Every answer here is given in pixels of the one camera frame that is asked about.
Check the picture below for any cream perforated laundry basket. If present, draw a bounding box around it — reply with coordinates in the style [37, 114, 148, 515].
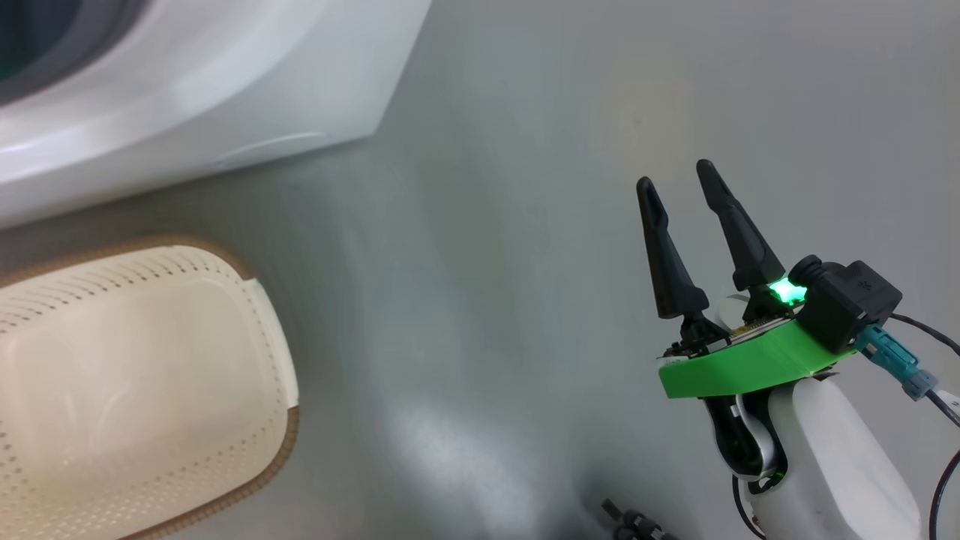
[0, 236, 301, 540]

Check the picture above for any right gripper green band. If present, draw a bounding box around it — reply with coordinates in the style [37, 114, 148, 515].
[636, 160, 856, 481]

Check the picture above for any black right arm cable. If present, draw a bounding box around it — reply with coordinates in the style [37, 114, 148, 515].
[889, 313, 960, 540]

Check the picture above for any teal camera cable connector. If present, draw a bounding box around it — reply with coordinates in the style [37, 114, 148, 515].
[855, 325, 938, 401]

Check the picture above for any white front-load washing machine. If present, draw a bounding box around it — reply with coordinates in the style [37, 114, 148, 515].
[0, 0, 433, 230]

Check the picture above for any round white filter cover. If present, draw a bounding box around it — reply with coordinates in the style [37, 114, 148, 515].
[216, 131, 331, 167]

